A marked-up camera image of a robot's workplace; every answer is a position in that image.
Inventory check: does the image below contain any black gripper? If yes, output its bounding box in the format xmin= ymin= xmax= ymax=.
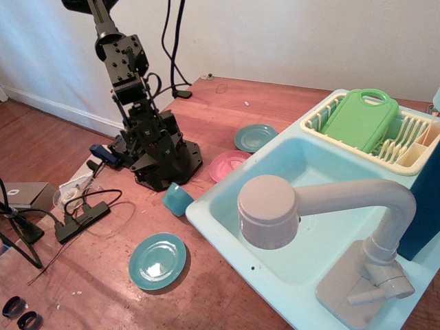
xmin=126 ymin=102 xmax=188 ymax=179

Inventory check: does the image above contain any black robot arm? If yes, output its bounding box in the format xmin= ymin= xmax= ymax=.
xmin=63 ymin=1 xmax=191 ymax=184

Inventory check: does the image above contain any teal toy cup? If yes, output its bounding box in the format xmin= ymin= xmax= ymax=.
xmin=162 ymin=182 xmax=194 ymax=217

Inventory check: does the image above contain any light blue toy sink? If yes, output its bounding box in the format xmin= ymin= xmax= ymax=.
xmin=185 ymin=89 xmax=440 ymax=330

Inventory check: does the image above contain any pink plate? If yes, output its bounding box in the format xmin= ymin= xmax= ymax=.
xmin=209 ymin=150 xmax=251 ymax=182

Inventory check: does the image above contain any blue clamp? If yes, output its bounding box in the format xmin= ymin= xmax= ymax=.
xmin=89 ymin=144 xmax=121 ymax=168

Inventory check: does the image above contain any teal plate far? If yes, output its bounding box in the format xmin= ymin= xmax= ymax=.
xmin=234 ymin=124 xmax=278 ymax=153

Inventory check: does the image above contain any teal plate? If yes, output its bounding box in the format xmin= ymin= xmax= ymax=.
xmin=234 ymin=124 xmax=278 ymax=153
xmin=128 ymin=232 xmax=187 ymax=291

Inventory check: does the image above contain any clear tape roll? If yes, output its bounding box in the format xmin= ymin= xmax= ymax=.
xmin=52 ymin=187 xmax=82 ymax=208

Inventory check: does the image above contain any teal plate near front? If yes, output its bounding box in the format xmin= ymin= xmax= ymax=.
xmin=128 ymin=232 xmax=187 ymax=291

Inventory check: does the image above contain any black usb hub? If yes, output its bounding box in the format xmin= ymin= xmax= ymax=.
xmin=55 ymin=201 xmax=111 ymax=244

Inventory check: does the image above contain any grey box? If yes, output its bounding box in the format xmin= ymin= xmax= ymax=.
xmin=4 ymin=182 xmax=56 ymax=210

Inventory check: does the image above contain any black tripod stand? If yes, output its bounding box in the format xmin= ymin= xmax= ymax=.
xmin=1 ymin=180 xmax=44 ymax=270

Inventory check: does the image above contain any green cutting board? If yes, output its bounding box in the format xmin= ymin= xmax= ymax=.
xmin=320 ymin=89 xmax=399 ymax=153

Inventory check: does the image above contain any black tape roll right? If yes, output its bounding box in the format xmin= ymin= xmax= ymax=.
xmin=16 ymin=311 xmax=43 ymax=330

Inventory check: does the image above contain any black tape roll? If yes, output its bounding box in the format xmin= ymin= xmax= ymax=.
xmin=16 ymin=311 xmax=43 ymax=330
xmin=1 ymin=296 xmax=27 ymax=320

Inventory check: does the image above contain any black tape roll left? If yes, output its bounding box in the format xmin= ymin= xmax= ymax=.
xmin=1 ymin=296 xmax=27 ymax=320

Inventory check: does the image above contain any cream dish rack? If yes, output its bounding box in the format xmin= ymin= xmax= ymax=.
xmin=300 ymin=89 xmax=439 ymax=176

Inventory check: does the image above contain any grey toy faucet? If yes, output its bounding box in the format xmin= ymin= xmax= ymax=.
xmin=237 ymin=175 xmax=417 ymax=329

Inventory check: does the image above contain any dark blue box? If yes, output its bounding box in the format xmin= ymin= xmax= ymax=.
xmin=397 ymin=144 xmax=439 ymax=261

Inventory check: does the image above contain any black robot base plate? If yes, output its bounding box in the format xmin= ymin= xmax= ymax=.
xmin=108 ymin=133 xmax=203 ymax=192

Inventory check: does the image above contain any black cable on wall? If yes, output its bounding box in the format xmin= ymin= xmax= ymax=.
xmin=161 ymin=0 xmax=193 ymax=100

